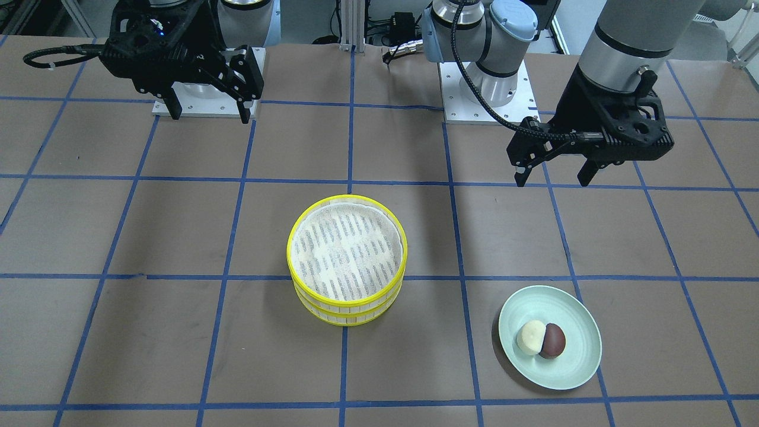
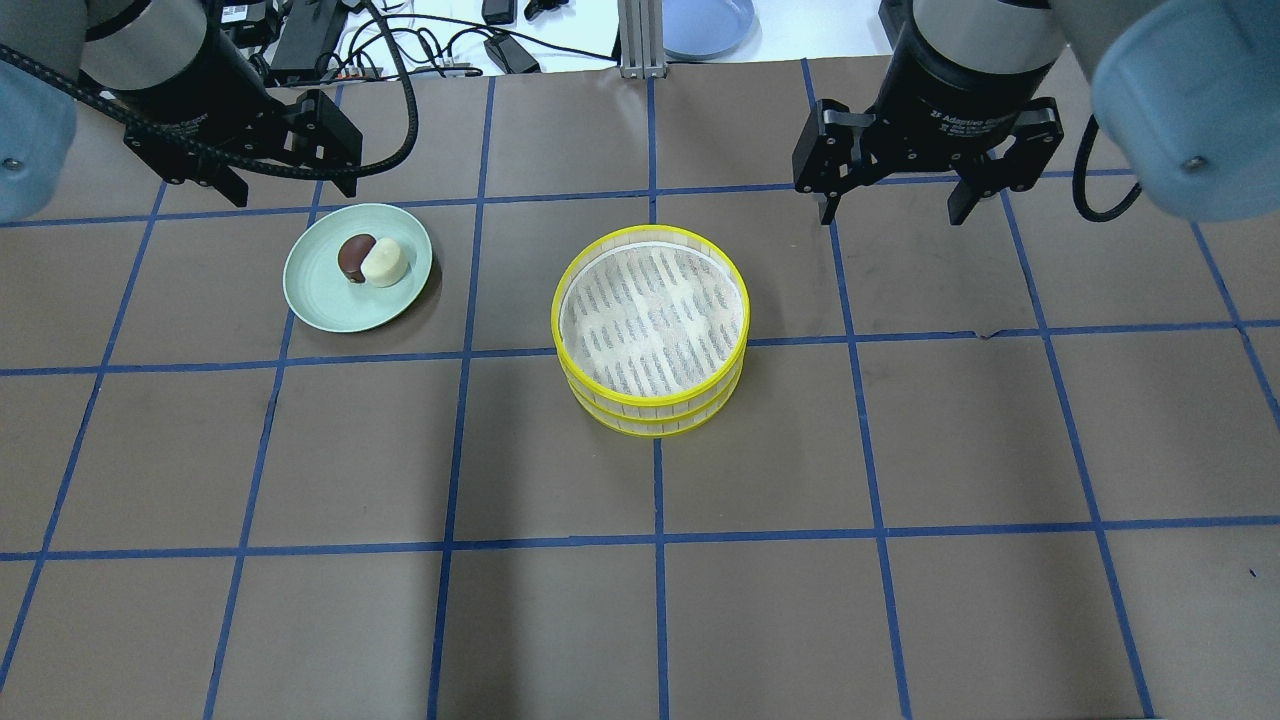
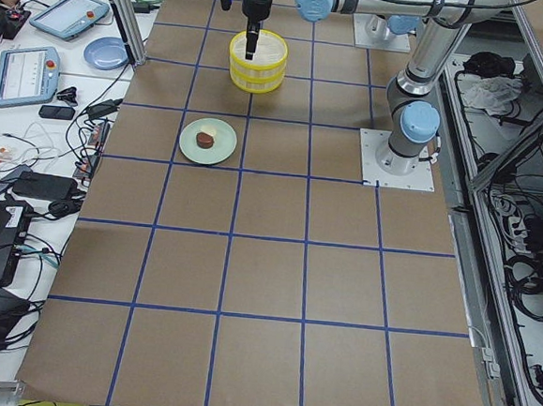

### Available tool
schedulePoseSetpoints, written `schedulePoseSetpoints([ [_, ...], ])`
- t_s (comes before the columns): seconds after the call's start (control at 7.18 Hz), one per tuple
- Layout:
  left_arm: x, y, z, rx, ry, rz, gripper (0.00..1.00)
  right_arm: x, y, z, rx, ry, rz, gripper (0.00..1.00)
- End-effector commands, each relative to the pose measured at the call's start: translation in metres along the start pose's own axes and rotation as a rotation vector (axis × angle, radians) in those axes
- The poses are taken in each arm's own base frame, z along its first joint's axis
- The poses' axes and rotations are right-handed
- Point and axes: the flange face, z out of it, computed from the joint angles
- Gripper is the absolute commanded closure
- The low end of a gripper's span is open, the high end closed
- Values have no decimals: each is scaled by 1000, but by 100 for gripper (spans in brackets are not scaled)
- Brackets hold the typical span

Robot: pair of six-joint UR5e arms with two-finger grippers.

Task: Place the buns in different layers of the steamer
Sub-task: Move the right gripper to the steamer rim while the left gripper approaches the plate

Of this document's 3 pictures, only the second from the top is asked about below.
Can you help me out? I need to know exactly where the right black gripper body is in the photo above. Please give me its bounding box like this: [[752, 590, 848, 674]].
[[849, 20, 1036, 181]]

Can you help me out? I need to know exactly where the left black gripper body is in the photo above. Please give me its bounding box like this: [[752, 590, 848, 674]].
[[95, 26, 298, 167]]

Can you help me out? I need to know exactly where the brown chocolate bun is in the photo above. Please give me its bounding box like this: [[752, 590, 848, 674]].
[[337, 233, 378, 284]]

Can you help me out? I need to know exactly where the white steamed bun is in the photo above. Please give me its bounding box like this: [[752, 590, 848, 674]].
[[358, 237, 410, 288]]

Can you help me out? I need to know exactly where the yellow steamer layer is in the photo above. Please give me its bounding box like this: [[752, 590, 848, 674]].
[[559, 359, 745, 438], [550, 224, 751, 415]]

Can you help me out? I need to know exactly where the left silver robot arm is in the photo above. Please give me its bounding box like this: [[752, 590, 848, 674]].
[[1, 1, 364, 222]]

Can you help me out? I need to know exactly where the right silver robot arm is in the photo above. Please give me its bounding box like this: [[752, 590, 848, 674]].
[[792, 1, 1279, 225]]

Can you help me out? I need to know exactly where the black power adapter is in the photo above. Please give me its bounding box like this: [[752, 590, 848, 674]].
[[268, 1, 349, 86]]

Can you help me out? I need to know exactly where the light green plate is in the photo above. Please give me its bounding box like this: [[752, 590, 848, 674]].
[[282, 202, 434, 333]]

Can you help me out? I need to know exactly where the blue plate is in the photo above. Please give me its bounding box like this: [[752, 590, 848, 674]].
[[660, 1, 756, 61]]

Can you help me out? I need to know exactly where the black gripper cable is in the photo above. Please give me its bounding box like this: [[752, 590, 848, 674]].
[[0, 0, 419, 181]]

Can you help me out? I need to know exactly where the aluminium frame post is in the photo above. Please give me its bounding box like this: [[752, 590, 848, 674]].
[[617, 0, 668, 79]]

